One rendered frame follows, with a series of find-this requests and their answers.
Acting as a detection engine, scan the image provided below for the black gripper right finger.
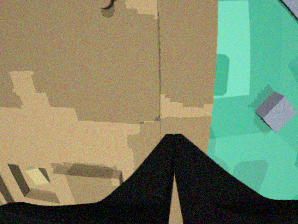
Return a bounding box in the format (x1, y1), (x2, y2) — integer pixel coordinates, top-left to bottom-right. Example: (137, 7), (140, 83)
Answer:
(174, 135), (298, 224)

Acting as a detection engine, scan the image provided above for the tan block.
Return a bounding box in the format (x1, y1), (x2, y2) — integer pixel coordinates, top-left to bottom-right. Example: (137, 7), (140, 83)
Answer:
(25, 167), (51, 185)

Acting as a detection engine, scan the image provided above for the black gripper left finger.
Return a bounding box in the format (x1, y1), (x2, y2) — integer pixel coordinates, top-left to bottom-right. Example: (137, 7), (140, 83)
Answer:
(0, 135), (176, 224)

